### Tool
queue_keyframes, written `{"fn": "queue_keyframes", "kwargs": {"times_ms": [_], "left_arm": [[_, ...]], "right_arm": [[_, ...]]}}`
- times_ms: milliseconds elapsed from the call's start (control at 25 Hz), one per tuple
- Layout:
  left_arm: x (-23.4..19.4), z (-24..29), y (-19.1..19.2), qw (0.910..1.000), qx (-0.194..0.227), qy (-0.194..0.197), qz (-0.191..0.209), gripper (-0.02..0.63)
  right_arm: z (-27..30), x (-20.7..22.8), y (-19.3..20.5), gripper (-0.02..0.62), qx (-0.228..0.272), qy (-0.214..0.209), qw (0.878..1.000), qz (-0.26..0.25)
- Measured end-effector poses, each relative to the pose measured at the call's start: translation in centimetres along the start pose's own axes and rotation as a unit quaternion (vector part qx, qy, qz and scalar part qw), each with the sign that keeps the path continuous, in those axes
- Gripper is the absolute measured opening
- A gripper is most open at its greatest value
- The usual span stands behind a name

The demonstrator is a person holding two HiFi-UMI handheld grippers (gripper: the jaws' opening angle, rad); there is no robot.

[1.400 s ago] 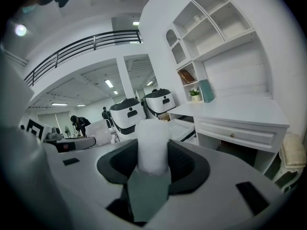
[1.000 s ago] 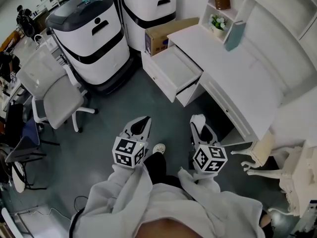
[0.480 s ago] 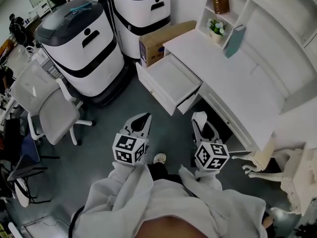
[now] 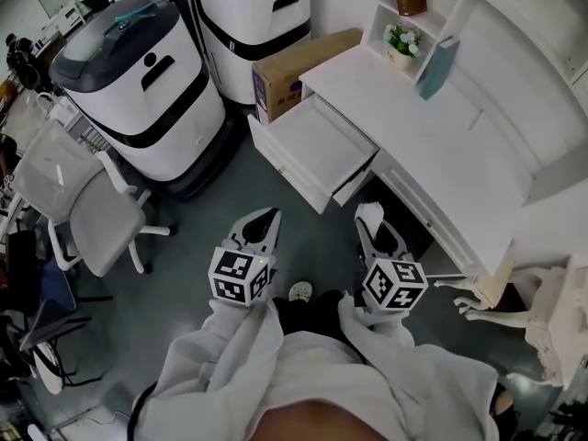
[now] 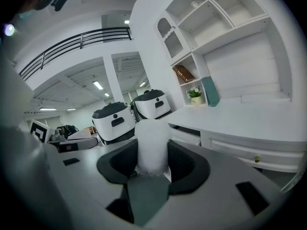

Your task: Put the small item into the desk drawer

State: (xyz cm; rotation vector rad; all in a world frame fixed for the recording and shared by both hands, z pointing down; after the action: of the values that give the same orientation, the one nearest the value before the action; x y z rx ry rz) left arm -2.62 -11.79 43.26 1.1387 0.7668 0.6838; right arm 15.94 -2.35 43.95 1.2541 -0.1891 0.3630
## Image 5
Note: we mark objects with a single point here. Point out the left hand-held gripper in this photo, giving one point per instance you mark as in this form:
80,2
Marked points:
39,130

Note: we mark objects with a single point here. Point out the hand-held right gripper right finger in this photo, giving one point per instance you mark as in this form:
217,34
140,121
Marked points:
216,188

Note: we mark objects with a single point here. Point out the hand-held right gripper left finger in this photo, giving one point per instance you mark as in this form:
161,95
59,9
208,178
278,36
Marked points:
88,166

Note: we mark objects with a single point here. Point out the white drawer with brass knob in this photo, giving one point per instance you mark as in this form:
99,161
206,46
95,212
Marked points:
239,150

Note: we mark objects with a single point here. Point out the white service robot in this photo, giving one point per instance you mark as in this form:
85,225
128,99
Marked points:
112,121
151,104

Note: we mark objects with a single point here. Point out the ceiling strip light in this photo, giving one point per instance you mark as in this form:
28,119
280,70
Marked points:
97,85
107,95
142,84
71,109
48,109

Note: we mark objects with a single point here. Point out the white desk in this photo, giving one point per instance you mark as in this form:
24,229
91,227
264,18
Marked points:
227,118

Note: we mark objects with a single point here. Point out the small potted plant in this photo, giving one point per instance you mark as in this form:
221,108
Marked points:
194,96

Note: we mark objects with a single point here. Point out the teal book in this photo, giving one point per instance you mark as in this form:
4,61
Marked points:
210,92

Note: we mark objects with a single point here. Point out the black balcony railing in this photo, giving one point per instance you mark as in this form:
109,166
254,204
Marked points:
72,42

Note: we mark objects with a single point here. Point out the brown book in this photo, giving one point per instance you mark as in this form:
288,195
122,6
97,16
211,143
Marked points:
183,73

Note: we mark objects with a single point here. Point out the white shelf hutch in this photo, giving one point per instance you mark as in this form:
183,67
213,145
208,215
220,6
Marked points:
239,63

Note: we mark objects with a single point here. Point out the white cup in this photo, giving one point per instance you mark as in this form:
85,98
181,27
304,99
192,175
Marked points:
195,4

